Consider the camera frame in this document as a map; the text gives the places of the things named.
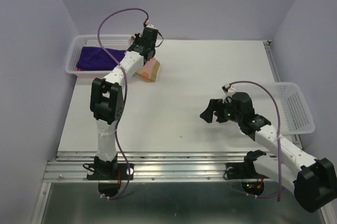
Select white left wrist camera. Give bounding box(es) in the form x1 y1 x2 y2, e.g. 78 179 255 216
143 22 157 29

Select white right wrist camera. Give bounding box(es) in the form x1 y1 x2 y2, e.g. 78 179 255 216
222 83 236 97

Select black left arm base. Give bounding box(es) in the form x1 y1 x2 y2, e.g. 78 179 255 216
83 155 134 181

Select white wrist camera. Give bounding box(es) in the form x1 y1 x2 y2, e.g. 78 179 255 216
222 83 236 97
143 22 157 29

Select peach patterned towel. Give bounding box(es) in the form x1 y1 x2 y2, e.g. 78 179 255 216
135 57 161 83

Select aluminium mounting rail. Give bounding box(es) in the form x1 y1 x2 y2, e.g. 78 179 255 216
43 151 246 183

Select white empty plastic basket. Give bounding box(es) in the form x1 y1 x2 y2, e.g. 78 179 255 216
65 35 132 78

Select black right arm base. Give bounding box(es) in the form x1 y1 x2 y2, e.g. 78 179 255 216
223 162 269 180

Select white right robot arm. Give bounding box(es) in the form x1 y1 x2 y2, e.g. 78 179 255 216
200 92 336 212

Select white plastic towel basket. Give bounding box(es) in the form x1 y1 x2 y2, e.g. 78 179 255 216
253 82 315 136

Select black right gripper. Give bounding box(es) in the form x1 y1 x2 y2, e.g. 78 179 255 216
199 97 242 124

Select purple towel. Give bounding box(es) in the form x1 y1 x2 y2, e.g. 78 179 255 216
76 47 117 71

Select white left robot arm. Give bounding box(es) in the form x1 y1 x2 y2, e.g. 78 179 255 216
90 24 159 179

